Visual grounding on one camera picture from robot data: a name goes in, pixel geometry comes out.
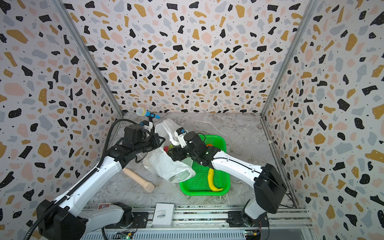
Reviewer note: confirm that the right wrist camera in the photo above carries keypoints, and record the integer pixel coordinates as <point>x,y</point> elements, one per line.
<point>180,133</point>

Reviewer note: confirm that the white plastic bag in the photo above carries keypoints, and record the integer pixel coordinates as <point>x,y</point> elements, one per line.
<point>158,162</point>

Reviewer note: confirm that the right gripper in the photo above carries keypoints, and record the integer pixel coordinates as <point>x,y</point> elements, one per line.
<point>176,153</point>

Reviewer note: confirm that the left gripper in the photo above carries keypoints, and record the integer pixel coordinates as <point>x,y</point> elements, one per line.
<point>154,137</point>

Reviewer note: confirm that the aluminium rail base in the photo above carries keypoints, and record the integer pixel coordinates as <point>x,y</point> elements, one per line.
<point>212,223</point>

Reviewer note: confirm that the toy microphone on stand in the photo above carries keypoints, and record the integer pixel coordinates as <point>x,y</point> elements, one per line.
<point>147,124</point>

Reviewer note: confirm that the yellow banana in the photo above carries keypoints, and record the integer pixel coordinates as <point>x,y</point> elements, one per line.
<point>211,184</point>

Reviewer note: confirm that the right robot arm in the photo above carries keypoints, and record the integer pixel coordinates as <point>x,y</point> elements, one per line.
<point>269,187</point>

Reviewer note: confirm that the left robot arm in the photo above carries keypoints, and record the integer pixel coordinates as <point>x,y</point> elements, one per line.
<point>65,219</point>

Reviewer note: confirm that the green plastic basket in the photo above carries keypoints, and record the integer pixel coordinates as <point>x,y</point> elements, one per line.
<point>198,185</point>

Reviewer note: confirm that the white label box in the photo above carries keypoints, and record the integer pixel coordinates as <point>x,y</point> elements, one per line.
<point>163,215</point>

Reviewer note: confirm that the wooden rolling pin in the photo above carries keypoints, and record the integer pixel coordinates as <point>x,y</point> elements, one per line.
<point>146,185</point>

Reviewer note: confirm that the red playing card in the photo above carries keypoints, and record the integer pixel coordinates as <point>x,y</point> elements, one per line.
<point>103,205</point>

